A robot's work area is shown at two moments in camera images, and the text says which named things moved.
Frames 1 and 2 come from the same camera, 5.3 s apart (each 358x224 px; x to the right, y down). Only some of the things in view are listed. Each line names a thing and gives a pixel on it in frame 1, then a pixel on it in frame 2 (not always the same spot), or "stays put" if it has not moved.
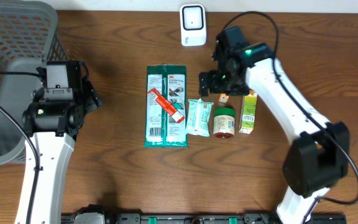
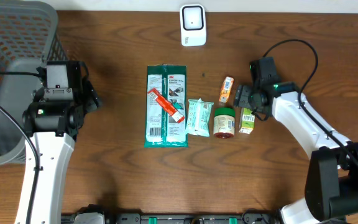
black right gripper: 215,87 to 242,96
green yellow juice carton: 248,112 stays put
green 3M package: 166,124 stays put
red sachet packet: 166,106 stays put
